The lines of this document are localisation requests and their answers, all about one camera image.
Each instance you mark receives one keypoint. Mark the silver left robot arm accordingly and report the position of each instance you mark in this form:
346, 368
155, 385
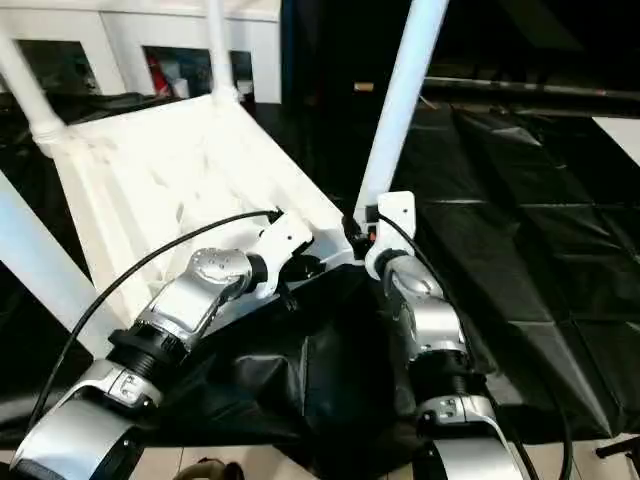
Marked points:
200, 285

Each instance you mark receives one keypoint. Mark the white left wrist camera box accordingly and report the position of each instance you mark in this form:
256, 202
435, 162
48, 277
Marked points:
285, 235

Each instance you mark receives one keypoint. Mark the black work mat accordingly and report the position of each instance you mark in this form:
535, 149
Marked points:
540, 220

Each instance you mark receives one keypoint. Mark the white plastic table top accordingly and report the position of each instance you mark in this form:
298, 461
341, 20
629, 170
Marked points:
170, 170

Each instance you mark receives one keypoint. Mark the dark robot left foot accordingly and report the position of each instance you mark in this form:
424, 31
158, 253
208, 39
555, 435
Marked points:
210, 471

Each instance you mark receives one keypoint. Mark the black floor stand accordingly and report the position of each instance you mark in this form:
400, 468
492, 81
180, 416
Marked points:
618, 448

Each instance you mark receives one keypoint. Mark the silver metal rail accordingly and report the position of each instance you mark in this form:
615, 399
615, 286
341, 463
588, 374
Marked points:
540, 88

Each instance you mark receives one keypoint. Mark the small yellow label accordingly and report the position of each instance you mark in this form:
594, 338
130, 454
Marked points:
363, 87

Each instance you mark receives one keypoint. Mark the white glass-door cabinet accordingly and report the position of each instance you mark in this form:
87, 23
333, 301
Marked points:
120, 30

